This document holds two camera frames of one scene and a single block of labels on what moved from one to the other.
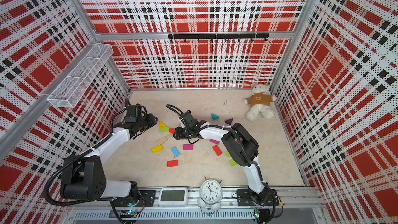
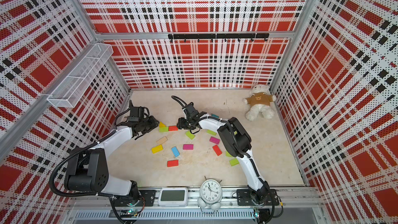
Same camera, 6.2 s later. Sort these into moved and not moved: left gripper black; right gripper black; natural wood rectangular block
Moved: right gripper black
Not moved: left gripper black; natural wood rectangular block
